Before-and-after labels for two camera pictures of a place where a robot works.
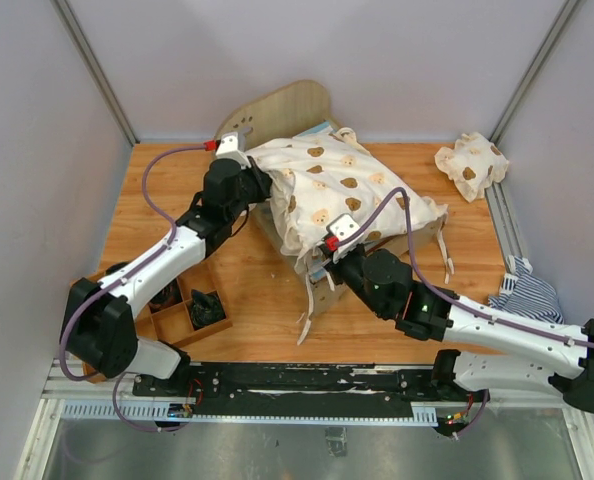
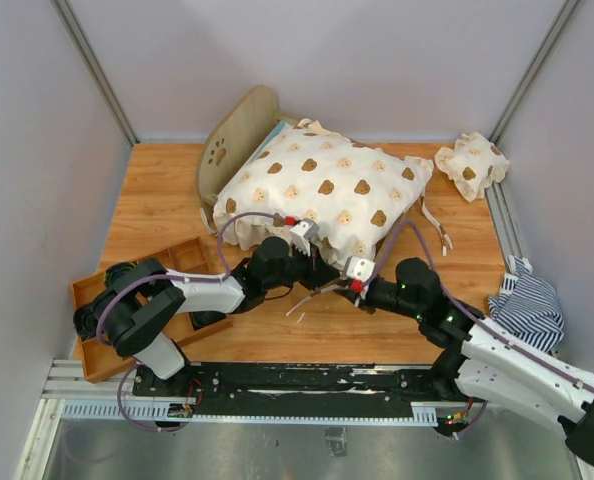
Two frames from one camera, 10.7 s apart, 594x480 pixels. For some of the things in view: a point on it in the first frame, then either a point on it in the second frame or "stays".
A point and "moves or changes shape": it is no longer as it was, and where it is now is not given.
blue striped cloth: x=532 y=296 stays
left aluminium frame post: x=80 y=38 stays
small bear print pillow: x=474 y=164 stays
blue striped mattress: x=322 y=125 → x=277 y=129
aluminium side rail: x=502 y=224 stays
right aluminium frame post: x=532 y=74 stays
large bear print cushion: x=318 y=177 moves or changes shape
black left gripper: x=261 y=179 → x=319 y=273
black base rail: x=292 y=388 stays
